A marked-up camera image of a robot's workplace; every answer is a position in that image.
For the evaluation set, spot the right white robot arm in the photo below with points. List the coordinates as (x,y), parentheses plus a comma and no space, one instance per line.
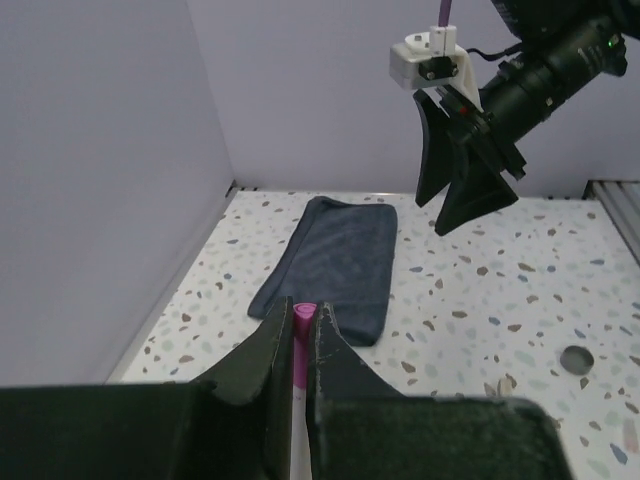
(563,45)

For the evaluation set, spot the grey round cap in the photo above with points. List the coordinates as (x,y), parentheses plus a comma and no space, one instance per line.
(577,360)

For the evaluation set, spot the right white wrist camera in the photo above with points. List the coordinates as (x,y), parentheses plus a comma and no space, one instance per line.
(431,59)

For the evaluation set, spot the pink capped marker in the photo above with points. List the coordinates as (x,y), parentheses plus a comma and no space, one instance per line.
(300,463)

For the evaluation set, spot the dark blue folded towel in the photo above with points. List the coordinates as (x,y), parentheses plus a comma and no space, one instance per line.
(341,254)

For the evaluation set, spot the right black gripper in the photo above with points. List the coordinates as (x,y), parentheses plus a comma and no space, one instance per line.
(476,187)

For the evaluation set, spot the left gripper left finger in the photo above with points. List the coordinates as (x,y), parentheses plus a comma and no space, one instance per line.
(233,421)

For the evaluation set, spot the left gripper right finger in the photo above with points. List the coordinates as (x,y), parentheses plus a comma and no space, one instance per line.
(360,427)

